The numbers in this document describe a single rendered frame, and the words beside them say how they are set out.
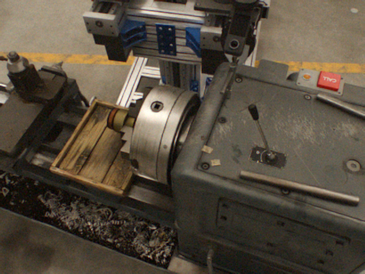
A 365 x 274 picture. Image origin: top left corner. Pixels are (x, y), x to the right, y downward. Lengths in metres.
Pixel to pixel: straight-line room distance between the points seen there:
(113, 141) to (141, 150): 0.39
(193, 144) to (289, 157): 0.25
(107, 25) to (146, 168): 0.73
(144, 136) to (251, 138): 0.31
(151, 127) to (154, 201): 0.36
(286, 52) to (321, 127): 2.11
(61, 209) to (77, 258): 0.59
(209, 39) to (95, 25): 0.48
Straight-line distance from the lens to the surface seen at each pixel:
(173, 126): 1.04
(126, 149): 1.14
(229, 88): 1.04
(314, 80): 1.16
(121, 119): 1.22
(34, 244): 2.36
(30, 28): 3.59
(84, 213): 1.68
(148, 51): 1.82
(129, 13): 1.70
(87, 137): 1.49
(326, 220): 0.93
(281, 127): 1.03
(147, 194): 1.34
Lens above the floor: 2.07
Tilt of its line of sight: 56 degrees down
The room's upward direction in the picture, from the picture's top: 2 degrees counter-clockwise
